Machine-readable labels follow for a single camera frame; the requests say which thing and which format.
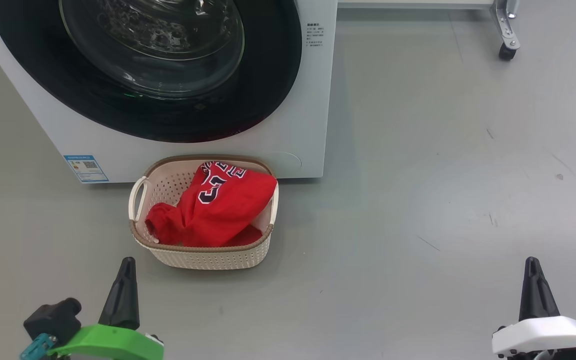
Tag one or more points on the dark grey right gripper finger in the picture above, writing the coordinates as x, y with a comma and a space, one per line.
528, 300
544, 300

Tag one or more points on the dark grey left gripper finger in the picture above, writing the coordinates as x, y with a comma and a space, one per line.
131, 305
115, 305

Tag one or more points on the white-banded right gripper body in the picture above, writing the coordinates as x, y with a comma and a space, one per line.
543, 337

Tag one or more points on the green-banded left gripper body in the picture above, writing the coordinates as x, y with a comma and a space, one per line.
113, 345

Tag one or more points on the red shorts white stripe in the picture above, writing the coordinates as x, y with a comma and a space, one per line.
245, 237

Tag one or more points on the red basketball jersey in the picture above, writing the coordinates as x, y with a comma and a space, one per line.
228, 205

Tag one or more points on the black round glass washer door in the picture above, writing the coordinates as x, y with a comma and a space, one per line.
168, 110

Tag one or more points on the cream perforated laundry basket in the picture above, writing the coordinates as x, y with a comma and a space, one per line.
208, 257

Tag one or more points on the white washing machine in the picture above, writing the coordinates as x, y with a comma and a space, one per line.
313, 100

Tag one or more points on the blue white energy label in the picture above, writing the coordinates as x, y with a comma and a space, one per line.
86, 169

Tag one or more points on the metal frame leg with caster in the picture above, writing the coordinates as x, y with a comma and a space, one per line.
507, 35

